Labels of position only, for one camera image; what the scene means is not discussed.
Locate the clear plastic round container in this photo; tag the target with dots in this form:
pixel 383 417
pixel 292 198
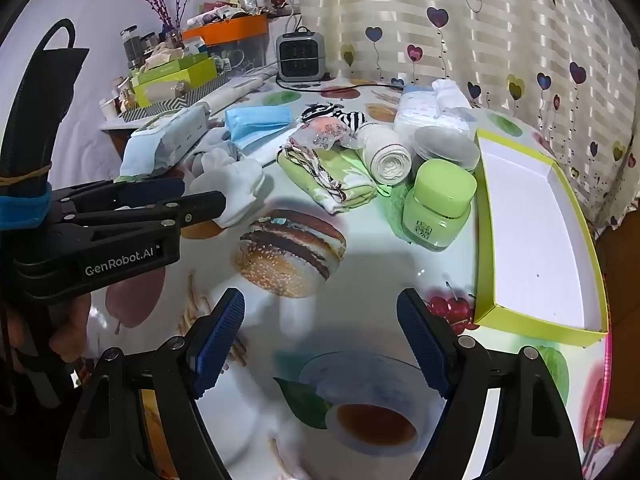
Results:
pixel 443 143

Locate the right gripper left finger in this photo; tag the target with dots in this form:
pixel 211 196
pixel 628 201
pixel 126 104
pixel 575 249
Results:
pixel 212 339

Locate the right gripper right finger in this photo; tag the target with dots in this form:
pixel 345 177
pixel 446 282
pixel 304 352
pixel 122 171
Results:
pixel 412 318

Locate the rolled white paper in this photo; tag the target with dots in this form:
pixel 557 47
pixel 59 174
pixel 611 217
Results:
pixel 233 90

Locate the black white striped cloth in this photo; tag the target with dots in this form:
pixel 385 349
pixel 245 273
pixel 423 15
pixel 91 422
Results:
pixel 355 120

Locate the green patterned cloth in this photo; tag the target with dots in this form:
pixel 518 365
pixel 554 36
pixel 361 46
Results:
pixel 336 179

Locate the heart patterned curtain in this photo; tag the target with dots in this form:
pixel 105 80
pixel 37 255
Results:
pixel 569 68

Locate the grey portable heater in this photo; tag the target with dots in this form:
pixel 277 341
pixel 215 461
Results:
pixel 301 56

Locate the green lidded jar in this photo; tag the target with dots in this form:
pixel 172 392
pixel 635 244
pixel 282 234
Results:
pixel 439 204

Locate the white gloves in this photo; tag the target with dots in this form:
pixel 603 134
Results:
pixel 239 181

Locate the blue white tissue pack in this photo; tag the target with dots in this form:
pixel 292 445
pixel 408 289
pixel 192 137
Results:
pixel 442 104

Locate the lime green cardboard tray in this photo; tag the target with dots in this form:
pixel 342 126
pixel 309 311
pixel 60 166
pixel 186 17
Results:
pixel 537 273

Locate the floral pink plastic bag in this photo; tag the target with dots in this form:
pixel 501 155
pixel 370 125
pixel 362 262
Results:
pixel 322 133

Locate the blue face masks stack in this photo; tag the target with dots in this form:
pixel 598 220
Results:
pixel 249 124

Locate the green boxes in patterned tray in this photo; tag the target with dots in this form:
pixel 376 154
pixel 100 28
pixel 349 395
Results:
pixel 173 86

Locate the wet wipes pack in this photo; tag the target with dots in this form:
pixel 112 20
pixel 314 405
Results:
pixel 160 144

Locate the orange lidded storage box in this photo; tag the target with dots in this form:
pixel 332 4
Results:
pixel 247 34

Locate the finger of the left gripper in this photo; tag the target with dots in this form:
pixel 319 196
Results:
pixel 110 195
pixel 174 213

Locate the person's left hand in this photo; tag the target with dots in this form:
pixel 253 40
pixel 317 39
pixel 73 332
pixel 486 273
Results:
pixel 43 340

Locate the white striped towel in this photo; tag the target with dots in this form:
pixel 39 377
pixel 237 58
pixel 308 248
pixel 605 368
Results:
pixel 382 153

